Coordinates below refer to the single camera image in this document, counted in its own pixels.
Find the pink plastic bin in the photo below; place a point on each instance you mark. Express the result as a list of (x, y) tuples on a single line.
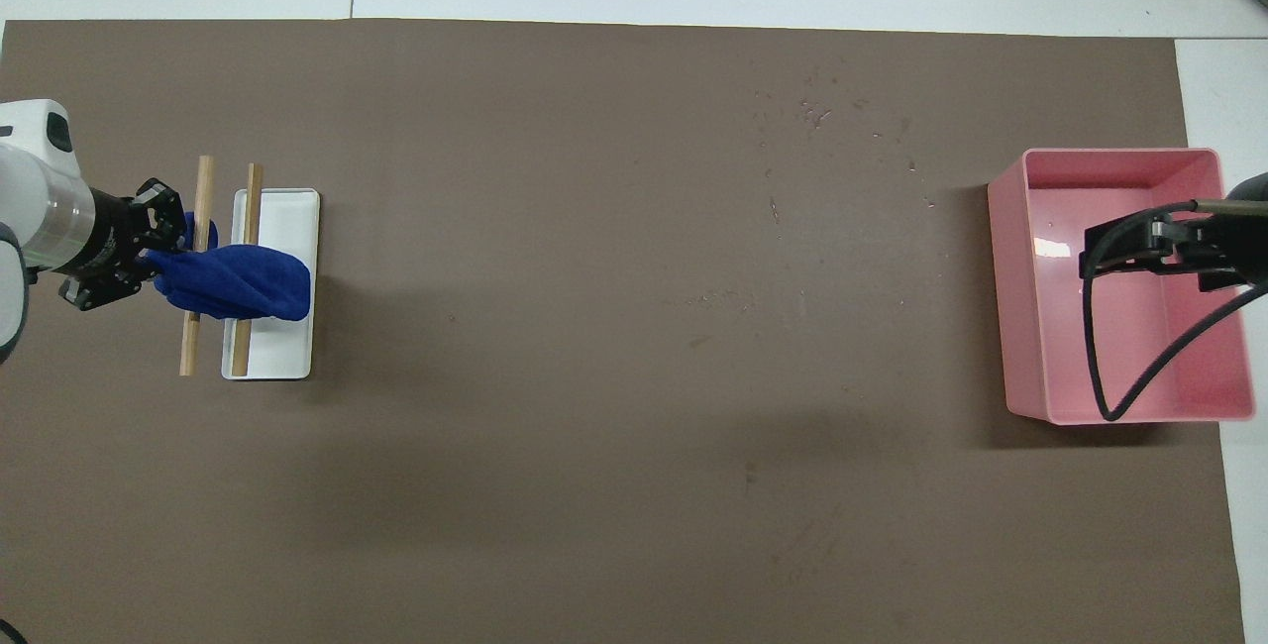
[(1139, 327)]

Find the brown table mat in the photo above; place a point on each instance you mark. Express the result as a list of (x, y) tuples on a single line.
[(594, 327)]

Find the blue towel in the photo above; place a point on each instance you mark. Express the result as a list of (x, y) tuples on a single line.
[(238, 282)]

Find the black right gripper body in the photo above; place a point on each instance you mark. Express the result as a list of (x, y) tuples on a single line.
[(1238, 238)]

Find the white towel rack base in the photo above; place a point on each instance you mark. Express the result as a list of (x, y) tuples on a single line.
[(287, 228)]

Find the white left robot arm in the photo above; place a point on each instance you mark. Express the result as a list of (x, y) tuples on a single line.
[(30, 208)]

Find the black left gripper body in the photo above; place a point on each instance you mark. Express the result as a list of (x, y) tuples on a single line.
[(117, 236)]

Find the wooden rack rod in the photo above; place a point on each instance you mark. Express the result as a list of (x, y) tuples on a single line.
[(254, 208), (204, 188)]

